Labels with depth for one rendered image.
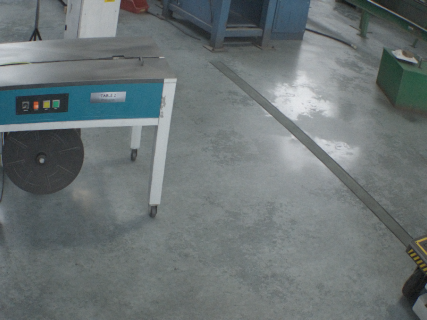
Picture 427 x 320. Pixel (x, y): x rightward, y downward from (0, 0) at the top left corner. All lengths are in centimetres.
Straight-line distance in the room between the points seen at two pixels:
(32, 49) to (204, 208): 122
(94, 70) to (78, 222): 75
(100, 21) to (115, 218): 218
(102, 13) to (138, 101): 218
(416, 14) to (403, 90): 395
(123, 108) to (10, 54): 69
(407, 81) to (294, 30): 156
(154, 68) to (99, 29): 211
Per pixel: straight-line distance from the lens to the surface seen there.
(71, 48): 260
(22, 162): 259
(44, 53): 255
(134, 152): 305
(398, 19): 652
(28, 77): 228
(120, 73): 230
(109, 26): 447
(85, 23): 438
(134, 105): 231
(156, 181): 254
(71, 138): 254
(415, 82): 473
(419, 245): 243
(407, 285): 252
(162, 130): 240
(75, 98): 225
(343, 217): 298
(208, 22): 502
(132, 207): 272
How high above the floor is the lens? 164
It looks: 31 degrees down
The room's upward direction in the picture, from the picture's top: 10 degrees clockwise
